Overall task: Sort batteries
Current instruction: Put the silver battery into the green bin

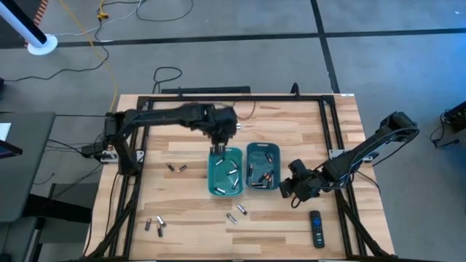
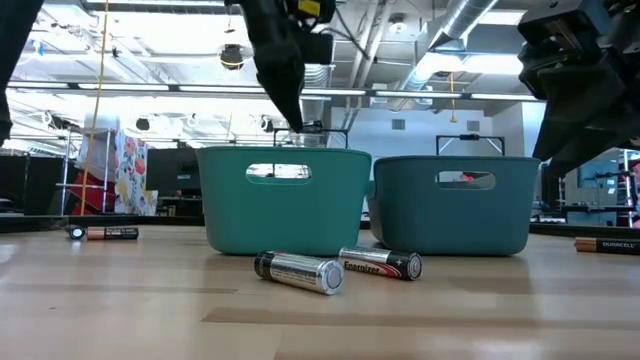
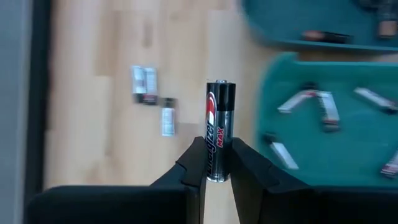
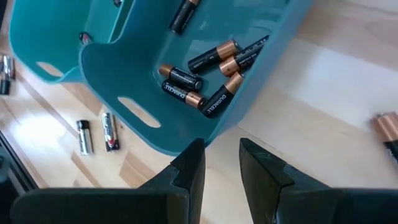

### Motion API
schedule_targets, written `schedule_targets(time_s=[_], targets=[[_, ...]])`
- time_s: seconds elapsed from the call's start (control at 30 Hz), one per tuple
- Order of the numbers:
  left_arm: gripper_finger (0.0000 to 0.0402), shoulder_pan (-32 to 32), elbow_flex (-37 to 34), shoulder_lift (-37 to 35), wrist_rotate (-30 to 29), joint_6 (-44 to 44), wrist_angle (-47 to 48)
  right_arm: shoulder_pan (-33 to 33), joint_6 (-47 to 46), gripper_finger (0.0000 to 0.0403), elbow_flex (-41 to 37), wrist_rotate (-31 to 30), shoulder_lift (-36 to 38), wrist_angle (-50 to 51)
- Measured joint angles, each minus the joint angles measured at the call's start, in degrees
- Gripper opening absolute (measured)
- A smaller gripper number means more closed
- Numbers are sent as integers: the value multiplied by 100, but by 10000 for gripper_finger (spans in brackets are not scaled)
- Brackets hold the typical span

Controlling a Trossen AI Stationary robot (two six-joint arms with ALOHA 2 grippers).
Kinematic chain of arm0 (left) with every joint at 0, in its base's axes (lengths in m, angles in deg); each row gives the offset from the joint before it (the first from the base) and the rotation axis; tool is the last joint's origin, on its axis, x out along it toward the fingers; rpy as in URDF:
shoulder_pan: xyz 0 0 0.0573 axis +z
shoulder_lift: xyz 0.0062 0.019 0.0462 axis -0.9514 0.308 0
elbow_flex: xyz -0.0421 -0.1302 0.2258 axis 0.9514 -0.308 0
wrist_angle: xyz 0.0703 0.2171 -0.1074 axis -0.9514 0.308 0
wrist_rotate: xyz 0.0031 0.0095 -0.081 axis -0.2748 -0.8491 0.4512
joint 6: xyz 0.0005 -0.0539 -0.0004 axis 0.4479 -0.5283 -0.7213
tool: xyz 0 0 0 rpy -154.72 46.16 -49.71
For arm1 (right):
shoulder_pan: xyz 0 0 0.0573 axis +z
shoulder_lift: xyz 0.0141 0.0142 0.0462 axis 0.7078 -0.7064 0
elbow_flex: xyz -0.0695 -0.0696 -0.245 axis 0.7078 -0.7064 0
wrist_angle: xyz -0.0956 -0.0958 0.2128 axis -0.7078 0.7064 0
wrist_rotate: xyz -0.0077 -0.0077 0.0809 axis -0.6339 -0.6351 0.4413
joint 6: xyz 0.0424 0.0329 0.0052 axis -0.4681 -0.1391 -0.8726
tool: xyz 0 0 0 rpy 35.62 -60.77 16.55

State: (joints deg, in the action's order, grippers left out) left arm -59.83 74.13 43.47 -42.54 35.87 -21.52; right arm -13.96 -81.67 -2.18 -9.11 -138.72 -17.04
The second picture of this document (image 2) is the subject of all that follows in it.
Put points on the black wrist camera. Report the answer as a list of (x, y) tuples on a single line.
[(565, 27), (317, 49)]

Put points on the black partition panel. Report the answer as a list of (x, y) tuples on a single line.
[(45, 185)]

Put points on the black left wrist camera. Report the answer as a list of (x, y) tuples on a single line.
[(317, 49)]

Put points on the grey wall vent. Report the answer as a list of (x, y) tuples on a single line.
[(473, 126), (398, 124)]

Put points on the silver slanted ceiling duct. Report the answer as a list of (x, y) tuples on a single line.
[(462, 15)]

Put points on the floral patterned cloth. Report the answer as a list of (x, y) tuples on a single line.
[(131, 190)]

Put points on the red object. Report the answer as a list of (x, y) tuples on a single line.
[(95, 200)]

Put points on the green plastic bin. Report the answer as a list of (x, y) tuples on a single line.
[(235, 215)]

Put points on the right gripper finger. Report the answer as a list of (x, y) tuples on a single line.
[(580, 100), (605, 142)]

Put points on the black computer monitor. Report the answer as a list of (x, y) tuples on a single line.
[(175, 172)]

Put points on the grey monitor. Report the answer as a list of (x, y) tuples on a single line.
[(600, 179)]

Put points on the round white ceiling fixture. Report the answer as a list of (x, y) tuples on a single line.
[(398, 27)]

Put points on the silver Energizer AA battery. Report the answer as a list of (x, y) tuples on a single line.
[(375, 262), (295, 271)]

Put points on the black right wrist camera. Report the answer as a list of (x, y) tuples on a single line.
[(565, 27)]

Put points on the black copper Duracell battery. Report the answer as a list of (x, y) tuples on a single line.
[(610, 246), (115, 233)]

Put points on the dark teal plastic bin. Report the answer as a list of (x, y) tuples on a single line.
[(425, 220)]

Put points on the white metal rack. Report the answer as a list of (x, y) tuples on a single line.
[(626, 190)]

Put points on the black aluminium table frame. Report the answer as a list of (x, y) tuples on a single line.
[(30, 222)]

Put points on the silver metal rack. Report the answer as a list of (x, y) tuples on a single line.
[(65, 170)]

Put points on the black ceiling camera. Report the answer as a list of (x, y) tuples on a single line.
[(231, 56)]

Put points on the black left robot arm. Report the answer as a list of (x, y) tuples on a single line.
[(12, 40)]

